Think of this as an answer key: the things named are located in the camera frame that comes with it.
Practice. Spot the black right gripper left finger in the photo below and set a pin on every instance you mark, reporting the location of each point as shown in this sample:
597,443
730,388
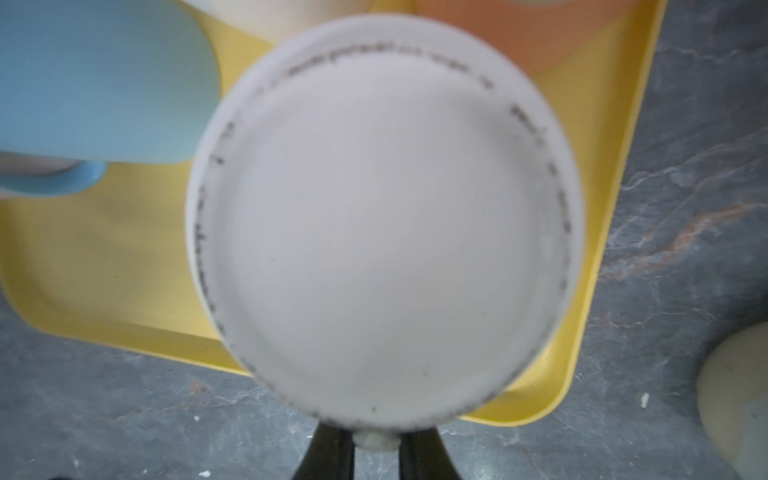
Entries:
330,455

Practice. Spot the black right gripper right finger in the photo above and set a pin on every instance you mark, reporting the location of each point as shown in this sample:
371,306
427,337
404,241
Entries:
423,456

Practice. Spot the speckled white mug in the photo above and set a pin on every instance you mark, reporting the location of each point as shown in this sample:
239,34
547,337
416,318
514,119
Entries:
732,400

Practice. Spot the cream mug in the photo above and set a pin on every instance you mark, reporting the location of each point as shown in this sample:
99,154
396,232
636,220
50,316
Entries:
385,222

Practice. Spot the pink mug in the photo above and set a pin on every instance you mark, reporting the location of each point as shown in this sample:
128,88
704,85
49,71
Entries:
37,176

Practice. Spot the white ribbed mug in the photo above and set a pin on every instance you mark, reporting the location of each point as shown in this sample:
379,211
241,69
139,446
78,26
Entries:
278,20

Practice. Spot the light blue mug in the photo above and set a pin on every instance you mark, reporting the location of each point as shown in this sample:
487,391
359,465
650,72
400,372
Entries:
103,82

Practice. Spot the orange mug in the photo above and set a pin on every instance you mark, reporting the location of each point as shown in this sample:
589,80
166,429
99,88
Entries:
535,35

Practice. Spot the yellow plastic tray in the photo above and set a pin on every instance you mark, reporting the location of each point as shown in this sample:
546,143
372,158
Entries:
108,266

